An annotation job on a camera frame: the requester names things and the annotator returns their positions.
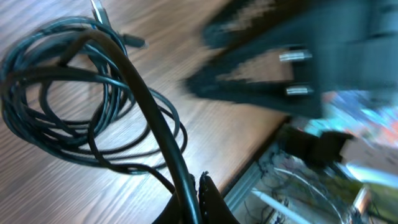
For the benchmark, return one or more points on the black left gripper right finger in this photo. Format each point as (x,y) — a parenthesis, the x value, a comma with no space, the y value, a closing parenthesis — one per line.
(213,208)

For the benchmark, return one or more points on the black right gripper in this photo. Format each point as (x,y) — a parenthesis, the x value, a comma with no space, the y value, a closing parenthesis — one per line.
(340,46)

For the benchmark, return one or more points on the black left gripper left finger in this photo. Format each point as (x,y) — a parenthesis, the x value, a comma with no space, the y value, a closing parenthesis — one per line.
(172,213)

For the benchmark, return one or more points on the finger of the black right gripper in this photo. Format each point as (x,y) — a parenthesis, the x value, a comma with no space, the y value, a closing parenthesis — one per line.
(281,80)
(260,26)

